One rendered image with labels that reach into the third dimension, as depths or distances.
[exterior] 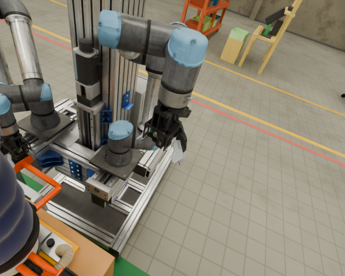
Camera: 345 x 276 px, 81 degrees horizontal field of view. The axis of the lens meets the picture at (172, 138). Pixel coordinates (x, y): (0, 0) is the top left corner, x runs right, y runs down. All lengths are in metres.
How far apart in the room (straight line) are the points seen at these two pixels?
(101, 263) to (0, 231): 0.48
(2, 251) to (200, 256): 1.68
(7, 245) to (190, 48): 0.68
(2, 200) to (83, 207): 1.38
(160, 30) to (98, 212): 1.65
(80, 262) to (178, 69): 0.87
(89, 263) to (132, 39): 0.87
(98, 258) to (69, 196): 1.07
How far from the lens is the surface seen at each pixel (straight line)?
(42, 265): 0.92
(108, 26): 0.50
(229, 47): 6.12
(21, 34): 1.13
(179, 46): 0.41
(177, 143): 0.56
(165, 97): 0.45
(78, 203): 1.99
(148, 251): 2.05
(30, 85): 1.03
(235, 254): 2.31
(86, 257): 1.05
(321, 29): 14.32
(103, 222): 1.90
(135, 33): 0.50
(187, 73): 0.42
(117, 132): 1.00
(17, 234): 0.76
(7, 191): 0.62
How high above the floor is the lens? 1.95
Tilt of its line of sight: 42 degrees down
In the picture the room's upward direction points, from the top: 18 degrees clockwise
